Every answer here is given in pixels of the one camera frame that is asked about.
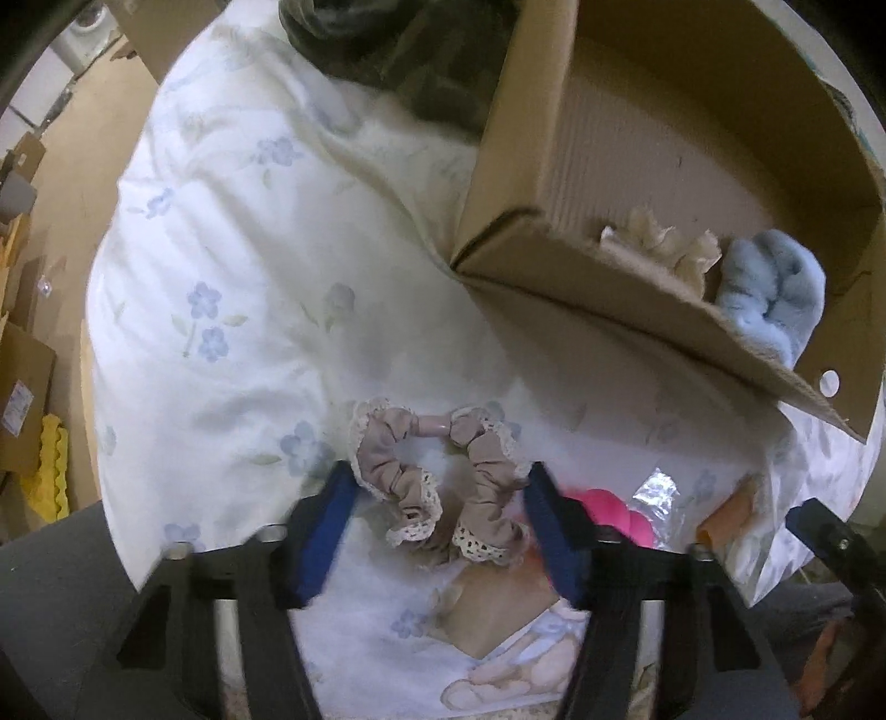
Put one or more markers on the bear print cloth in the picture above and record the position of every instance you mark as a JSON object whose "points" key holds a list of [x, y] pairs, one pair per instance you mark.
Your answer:
{"points": [[498, 664]]}

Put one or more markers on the orange brown cloth piece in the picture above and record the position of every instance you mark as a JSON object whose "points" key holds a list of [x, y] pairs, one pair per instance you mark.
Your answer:
{"points": [[730, 516]]}

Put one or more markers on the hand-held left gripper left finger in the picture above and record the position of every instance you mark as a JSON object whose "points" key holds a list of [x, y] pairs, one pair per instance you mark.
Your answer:
{"points": [[324, 536]]}

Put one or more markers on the flat cardboard box with label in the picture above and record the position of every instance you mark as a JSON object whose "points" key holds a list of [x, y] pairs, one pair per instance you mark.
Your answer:
{"points": [[21, 388]]}

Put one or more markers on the beige lace-trimmed scrunchie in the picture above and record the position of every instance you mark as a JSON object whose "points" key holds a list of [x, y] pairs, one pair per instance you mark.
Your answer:
{"points": [[484, 512]]}

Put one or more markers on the pink soft ball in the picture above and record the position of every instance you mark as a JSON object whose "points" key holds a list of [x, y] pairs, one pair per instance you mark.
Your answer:
{"points": [[609, 516]]}

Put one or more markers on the dark camouflage cloth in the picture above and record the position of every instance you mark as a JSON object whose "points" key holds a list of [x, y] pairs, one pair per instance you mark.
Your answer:
{"points": [[408, 48]]}

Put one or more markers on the yellow foam piece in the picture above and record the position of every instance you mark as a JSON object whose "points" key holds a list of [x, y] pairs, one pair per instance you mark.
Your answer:
{"points": [[54, 471]]}

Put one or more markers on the light blue fluffy sock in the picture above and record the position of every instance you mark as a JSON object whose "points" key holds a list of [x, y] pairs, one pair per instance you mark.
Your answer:
{"points": [[768, 291]]}

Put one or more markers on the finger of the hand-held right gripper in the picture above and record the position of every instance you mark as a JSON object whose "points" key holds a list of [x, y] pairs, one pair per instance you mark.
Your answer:
{"points": [[827, 533]]}

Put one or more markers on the brown cardboard sheet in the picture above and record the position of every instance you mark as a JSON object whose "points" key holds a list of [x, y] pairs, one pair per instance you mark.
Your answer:
{"points": [[166, 34]]}

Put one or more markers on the white floral bed sheet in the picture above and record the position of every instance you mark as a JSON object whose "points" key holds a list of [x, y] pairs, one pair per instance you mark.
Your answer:
{"points": [[277, 277]]}

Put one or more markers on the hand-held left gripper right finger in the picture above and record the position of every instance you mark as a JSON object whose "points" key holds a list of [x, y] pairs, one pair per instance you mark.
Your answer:
{"points": [[554, 543]]}

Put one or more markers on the white washing machine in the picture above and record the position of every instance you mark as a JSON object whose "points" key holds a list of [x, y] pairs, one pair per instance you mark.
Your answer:
{"points": [[83, 31]]}

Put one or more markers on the cream fabric piece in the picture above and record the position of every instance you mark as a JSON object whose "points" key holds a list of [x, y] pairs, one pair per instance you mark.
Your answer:
{"points": [[657, 235]]}

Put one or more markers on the clear plastic wrapper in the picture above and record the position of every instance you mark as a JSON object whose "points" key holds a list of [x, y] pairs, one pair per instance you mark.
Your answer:
{"points": [[657, 495]]}

